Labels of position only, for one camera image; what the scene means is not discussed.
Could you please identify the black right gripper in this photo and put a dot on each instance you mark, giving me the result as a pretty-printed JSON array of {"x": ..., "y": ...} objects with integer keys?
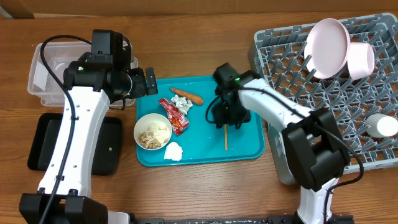
[{"x": 222, "y": 119}]

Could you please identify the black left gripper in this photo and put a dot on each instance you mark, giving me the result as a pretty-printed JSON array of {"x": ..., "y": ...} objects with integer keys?
[{"x": 141, "y": 89}]

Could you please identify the wooden chopstick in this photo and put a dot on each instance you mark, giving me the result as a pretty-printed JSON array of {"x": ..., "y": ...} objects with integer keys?
[{"x": 225, "y": 137}]

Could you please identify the orange carrot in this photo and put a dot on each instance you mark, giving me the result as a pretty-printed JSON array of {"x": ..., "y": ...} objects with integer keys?
[{"x": 189, "y": 96}]

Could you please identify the foil ball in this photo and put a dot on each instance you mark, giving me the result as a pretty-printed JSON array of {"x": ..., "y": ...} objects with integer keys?
[{"x": 182, "y": 104}]

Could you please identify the white bowl with food scraps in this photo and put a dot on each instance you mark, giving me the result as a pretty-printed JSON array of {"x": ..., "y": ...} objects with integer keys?
[{"x": 152, "y": 131}]

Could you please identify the red snack wrapper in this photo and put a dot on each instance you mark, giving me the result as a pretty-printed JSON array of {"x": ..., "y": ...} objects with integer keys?
[{"x": 177, "y": 119}]

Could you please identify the white round plate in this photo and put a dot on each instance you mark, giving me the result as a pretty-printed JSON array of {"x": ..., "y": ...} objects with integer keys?
[{"x": 328, "y": 46}]

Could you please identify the pink bowl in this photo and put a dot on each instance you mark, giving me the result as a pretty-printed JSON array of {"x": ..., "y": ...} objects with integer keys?
[{"x": 360, "y": 60}]

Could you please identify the white paper cup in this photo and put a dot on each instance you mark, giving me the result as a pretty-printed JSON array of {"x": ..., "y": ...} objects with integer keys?
[{"x": 381, "y": 126}]

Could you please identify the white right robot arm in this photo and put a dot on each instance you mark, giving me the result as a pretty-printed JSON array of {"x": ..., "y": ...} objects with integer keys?
[{"x": 315, "y": 153}]

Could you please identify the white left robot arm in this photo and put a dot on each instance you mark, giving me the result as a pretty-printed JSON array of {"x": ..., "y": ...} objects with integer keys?
[{"x": 90, "y": 85}]

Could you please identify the grey dishwasher rack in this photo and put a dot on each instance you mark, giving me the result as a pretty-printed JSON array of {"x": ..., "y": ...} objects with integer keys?
[{"x": 278, "y": 55}]

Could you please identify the teal serving tray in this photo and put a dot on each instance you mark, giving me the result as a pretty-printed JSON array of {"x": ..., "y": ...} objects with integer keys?
[{"x": 201, "y": 141}]

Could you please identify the crumpled white napkin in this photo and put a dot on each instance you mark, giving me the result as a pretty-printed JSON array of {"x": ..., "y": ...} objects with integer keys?
[{"x": 173, "y": 152}]

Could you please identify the white label sticker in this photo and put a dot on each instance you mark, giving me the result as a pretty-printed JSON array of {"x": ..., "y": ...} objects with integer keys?
[{"x": 40, "y": 76}]

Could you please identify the black plastic tray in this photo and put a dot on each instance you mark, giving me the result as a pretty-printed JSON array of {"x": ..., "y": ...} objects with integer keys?
[{"x": 107, "y": 148}]

